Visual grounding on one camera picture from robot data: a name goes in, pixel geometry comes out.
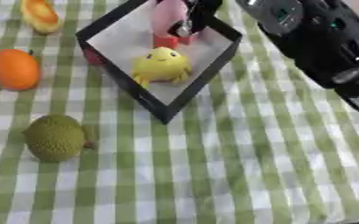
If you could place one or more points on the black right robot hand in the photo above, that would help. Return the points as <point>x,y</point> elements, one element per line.
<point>204,11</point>

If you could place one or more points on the pink soft toy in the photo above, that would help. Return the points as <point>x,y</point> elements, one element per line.
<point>168,14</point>

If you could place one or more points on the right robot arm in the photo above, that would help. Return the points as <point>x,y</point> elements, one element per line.
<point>320,38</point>

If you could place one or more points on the black box white inside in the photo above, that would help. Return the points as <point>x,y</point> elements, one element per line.
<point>136,40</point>

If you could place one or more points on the red block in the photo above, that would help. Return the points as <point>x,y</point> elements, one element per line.
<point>167,41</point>

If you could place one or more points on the yellow soft toy with face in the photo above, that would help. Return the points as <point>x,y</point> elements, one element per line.
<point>161,65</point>

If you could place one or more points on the small red toy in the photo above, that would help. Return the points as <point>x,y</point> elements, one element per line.
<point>92,57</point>

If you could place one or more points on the yellow toy bread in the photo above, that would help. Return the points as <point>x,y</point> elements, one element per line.
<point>40,14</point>

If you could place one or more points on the green toy durian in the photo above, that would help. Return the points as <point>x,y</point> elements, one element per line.
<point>55,137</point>

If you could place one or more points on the orange toy fruit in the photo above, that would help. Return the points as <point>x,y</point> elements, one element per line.
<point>15,69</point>

